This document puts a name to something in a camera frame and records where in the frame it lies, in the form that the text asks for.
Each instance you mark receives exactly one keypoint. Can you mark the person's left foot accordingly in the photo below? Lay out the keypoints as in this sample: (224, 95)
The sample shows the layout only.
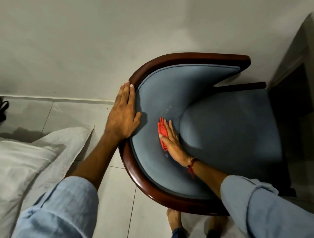
(174, 218)

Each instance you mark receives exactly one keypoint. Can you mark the blue upholstered wooden armchair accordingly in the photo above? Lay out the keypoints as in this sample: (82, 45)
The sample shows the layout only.
(220, 132)

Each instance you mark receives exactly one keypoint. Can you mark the black bag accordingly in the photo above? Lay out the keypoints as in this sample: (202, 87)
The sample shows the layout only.
(3, 110)

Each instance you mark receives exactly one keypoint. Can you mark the person's left thumb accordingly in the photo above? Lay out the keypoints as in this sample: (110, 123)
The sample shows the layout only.
(137, 119)

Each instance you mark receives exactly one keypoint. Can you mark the person's right foot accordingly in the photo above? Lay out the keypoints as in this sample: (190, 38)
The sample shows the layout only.
(217, 225)

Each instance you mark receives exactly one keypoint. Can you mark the person's left forearm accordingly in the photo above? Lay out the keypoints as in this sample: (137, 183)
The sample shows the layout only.
(98, 159)

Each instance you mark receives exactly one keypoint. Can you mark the white pillow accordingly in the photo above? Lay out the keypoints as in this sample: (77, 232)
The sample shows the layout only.
(27, 166)

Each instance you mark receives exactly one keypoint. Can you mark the person's left hand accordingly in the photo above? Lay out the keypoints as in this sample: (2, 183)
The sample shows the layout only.
(121, 117)

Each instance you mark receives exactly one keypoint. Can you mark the dark wooden cabinet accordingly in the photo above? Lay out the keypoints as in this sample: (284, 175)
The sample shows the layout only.
(294, 98)

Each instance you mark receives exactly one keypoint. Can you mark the person's foot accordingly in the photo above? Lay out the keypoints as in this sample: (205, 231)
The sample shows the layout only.
(217, 225)
(174, 218)

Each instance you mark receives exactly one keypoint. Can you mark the person's right hand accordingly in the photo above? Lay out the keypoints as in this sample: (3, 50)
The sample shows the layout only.
(175, 147)

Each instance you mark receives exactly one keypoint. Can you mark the person's left middle finger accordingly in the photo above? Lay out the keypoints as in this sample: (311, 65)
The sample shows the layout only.
(126, 94)

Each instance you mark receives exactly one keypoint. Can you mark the person's right forearm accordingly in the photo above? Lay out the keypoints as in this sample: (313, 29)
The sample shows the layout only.
(208, 175)

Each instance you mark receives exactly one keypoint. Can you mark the red cleaning cloth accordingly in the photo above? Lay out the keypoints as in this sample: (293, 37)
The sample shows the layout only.
(162, 132)

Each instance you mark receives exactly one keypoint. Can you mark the person's right thumb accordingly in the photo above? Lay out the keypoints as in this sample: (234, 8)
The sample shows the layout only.
(163, 139)

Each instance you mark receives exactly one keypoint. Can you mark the light blue right shirt sleeve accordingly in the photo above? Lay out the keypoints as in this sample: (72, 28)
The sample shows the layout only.
(265, 210)

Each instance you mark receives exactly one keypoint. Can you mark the red thread wristband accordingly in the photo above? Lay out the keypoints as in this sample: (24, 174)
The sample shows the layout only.
(192, 163)

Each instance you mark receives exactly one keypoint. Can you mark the person's right middle finger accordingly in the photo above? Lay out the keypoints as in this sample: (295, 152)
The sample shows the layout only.
(173, 130)

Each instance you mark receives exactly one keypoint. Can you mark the light blue shirt sleeve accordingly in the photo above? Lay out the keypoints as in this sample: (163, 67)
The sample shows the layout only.
(61, 210)
(265, 210)

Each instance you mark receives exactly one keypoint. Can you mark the light blue left shirt sleeve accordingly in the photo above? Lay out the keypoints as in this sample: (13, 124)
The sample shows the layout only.
(61, 210)

